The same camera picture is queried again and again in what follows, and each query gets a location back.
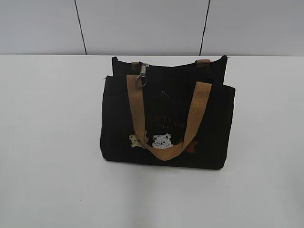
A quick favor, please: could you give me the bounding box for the silver zipper pull with ring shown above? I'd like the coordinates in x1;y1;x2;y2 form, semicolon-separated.
135;63;150;89

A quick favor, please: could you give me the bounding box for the black canvas tote bag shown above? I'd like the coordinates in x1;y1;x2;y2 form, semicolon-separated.
100;56;236;170

